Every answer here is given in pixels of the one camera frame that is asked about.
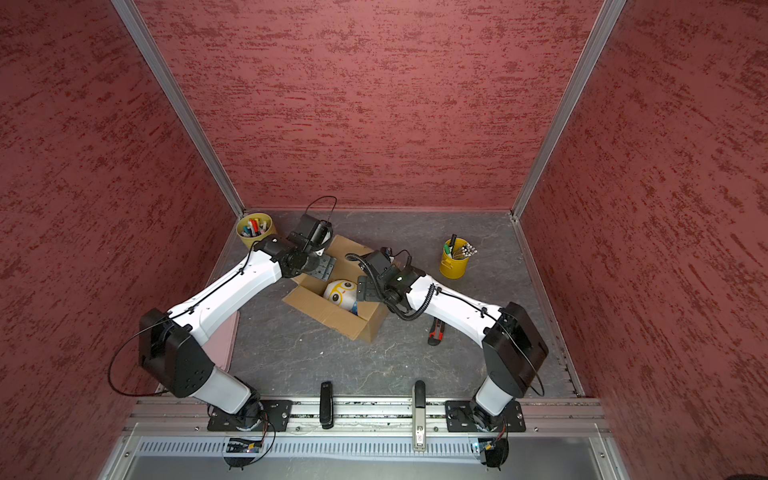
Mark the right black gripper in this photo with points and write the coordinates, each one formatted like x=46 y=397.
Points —
x=367 y=283

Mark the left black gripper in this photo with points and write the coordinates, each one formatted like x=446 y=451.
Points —
x=323 y=270

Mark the brown cardboard express box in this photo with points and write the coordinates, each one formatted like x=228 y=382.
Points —
x=307 y=296

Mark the white yellow toy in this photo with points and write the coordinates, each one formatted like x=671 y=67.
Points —
x=342 y=293

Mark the red black utility knife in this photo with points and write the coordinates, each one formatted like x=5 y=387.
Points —
x=436 y=332

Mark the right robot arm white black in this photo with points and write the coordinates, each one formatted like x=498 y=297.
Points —
x=513 y=348

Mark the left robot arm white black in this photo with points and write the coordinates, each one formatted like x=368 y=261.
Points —
x=171 y=344

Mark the yellow pen cup left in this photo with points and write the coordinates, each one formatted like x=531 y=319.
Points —
x=252 y=228

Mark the yellow pen cup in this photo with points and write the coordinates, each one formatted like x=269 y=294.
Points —
x=252 y=228
x=455 y=257

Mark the yellow pen cup right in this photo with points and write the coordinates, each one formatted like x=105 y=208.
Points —
x=455 y=257

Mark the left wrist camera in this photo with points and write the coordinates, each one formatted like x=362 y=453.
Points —
x=312 y=234

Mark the grey black clamp handle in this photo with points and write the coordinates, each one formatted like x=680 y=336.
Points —
x=419 y=405

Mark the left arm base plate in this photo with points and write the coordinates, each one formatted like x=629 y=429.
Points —
x=264 y=415

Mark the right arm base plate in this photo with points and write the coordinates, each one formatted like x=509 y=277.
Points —
x=469 y=417

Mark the aluminium frame rail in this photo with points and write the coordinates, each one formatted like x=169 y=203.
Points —
x=376 y=416

